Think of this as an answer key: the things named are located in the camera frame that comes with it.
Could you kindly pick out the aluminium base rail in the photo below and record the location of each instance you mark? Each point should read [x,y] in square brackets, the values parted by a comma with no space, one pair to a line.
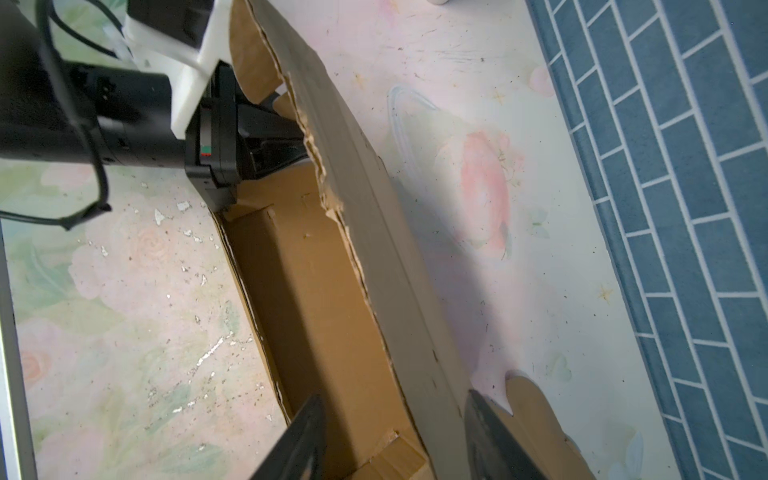
[18,454]

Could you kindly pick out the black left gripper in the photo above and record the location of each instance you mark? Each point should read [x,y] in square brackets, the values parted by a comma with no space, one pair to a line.
[213,147]

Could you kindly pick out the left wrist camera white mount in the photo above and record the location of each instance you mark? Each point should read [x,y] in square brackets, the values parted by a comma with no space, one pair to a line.
[185,40]

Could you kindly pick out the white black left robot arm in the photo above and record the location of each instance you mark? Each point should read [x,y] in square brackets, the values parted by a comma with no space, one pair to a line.
[54,109]

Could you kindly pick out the brown cardboard box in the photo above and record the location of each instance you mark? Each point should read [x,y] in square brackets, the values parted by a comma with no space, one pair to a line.
[360,359]
[533,424]

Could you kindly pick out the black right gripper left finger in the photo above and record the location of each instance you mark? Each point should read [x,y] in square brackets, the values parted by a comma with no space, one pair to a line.
[299,453]

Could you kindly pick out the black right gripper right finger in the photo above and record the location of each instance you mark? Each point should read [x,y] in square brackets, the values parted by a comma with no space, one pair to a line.
[493,452]

